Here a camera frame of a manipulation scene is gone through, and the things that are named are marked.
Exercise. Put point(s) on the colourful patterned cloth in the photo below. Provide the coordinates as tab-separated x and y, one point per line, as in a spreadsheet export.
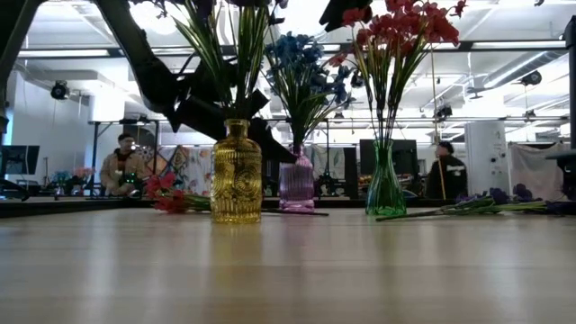
191	166

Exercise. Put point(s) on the blue artificial flower bunch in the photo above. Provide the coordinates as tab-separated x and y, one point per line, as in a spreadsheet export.
339	87
281	51
306	49

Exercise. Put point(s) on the black background equipment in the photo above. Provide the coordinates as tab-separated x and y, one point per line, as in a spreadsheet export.
562	175

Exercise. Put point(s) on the dark computer monitor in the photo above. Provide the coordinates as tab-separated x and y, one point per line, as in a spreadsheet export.
20	159

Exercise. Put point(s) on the person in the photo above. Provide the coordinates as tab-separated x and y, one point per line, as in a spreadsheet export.
121	166
447	175

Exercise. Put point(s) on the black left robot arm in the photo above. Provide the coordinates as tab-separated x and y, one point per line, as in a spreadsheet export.
144	67

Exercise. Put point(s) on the black ceiling spotlight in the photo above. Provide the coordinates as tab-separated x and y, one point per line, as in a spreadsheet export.
59	91
532	78
444	112

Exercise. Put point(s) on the red artificial flower bunch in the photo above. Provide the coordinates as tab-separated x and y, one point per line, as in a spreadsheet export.
432	27
166	198
353	15

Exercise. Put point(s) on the black metal rack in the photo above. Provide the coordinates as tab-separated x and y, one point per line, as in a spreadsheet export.
94	139

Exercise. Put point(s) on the pink glass vase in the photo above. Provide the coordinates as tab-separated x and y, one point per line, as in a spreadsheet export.
297	184

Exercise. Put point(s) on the grey draped cloth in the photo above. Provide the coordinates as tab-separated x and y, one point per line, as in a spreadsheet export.
531	162

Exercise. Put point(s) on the black television screen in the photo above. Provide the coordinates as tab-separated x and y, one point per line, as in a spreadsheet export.
407	157

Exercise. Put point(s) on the yellow glass vase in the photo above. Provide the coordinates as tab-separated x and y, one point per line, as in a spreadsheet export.
236	180

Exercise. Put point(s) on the purple artificial flower bunch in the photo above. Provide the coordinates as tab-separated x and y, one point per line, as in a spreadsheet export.
252	45
499	194
204	27

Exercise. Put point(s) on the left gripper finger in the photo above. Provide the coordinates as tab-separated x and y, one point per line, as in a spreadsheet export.
257	105
270	141

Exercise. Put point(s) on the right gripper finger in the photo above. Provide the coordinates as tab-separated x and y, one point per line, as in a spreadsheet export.
346	11

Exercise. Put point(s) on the ceiling light strip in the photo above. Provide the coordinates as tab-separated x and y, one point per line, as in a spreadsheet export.
517	44
67	53
454	46

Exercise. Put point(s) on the white cylindrical pillar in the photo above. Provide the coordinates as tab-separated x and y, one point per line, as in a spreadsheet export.
486	153

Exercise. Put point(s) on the green glass vase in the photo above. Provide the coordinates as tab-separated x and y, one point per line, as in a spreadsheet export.
385	189

